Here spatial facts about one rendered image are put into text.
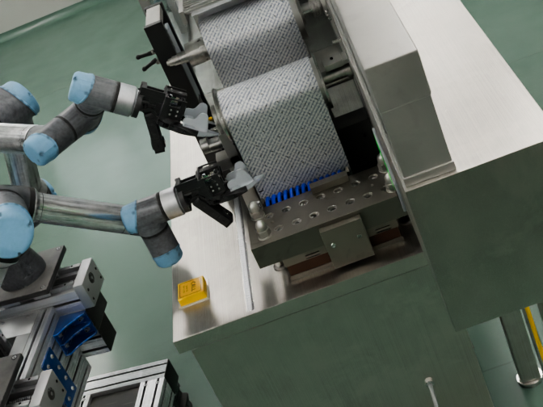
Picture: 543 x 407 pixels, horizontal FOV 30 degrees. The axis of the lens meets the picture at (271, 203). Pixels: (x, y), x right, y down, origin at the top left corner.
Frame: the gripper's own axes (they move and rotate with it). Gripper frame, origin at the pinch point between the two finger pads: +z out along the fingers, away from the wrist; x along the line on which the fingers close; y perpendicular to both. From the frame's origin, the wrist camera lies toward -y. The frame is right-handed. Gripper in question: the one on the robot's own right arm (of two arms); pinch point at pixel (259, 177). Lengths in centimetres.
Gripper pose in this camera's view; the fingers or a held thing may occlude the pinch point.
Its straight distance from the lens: 249.1
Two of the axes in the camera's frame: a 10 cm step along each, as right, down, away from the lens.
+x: -0.9, -5.1, 8.6
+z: 9.3, -3.5, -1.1
